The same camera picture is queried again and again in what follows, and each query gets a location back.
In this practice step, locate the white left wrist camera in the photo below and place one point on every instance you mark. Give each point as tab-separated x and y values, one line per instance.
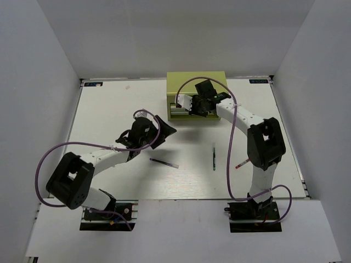
140	113

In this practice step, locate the dark blue corner sticker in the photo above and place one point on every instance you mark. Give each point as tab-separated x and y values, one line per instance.
93	84
258	81

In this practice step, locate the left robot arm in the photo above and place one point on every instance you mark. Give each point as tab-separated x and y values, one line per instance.
71	181

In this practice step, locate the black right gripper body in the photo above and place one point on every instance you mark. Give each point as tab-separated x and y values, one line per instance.
198	107

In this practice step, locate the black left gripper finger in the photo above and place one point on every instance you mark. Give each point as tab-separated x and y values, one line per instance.
165	129
161	139

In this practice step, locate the dark purple pen refill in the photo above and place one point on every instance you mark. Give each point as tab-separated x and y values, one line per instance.
164	163

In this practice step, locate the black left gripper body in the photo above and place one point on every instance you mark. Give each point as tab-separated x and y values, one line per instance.
152	136

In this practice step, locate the dark blue corner sticker right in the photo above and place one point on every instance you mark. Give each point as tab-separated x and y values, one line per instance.
258	81

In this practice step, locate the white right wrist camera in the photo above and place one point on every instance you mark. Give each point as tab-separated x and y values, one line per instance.
184	101

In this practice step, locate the green black pen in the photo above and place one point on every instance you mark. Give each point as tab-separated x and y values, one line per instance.
214	156

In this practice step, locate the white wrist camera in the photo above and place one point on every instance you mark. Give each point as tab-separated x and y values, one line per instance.
140	113
184	101

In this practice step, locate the dark blue corner sticker left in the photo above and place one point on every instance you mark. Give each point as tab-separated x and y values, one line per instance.
93	84

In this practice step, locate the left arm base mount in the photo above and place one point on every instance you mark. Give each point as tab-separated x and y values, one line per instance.
123	219

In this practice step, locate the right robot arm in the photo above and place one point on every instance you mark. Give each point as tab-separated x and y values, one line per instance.
265	142

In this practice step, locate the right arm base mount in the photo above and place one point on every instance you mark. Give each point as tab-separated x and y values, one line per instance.
250	217

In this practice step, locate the red ink refill tube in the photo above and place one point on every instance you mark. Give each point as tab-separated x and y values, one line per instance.
242	163

